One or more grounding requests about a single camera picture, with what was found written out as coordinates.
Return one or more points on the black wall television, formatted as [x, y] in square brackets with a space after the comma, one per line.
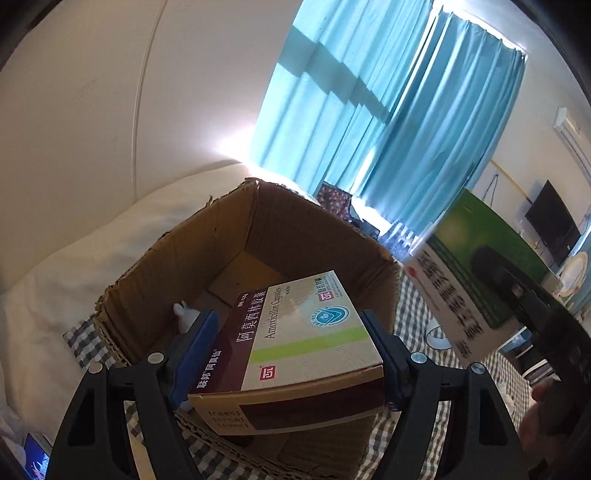
[551, 221]

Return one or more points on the white air conditioner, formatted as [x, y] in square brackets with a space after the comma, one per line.
[570, 127]

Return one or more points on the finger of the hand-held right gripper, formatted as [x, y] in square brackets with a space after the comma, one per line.
[503, 281]

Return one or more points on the white bed sheet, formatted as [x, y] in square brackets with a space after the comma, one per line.
[69, 258]

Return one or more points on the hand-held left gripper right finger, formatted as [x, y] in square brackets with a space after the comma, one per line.
[385, 360]

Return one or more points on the pack of water bottles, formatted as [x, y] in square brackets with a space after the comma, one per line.
[399, 237]

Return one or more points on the maroon beige medicine box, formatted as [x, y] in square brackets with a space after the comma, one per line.
[300, 341]

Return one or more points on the teal window curtain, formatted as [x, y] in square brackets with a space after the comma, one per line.
[369, 115]

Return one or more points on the green white medicine box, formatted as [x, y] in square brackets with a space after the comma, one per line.
[466, 263]

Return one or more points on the dark floral bag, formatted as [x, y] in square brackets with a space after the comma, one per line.
[334, 198]

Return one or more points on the white crumpled tissue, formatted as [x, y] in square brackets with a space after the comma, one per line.
[184, 316]

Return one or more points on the grey checkered blanket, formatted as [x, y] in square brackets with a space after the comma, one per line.
[415, 415]

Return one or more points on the white oval mirror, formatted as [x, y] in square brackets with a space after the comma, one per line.
[572, 274]

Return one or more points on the phone with lit screen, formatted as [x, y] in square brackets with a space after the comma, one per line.
[37, 457]

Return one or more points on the brown cardboard box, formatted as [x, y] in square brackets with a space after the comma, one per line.
[258, 240]

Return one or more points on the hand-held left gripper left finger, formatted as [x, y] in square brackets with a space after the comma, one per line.
[196, 355]

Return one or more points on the person's right hand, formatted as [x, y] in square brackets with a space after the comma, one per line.
[535, 415]

